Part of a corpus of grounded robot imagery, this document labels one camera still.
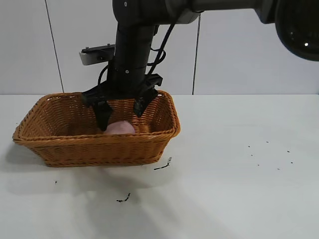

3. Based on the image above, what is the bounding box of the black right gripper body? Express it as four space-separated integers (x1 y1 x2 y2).
81 63 164 108

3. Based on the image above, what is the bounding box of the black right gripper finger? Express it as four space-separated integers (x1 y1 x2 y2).
133 89 158 119
93 100 112 132

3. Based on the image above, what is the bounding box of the pink peach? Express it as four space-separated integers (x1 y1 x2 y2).
104 120 137 135

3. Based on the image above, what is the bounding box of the brown woven wicker basket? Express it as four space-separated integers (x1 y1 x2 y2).
12 90 181 168

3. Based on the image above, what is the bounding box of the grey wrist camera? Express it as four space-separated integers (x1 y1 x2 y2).
79 44 117 66

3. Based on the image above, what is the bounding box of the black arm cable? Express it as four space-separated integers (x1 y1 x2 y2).
146 22 176 76

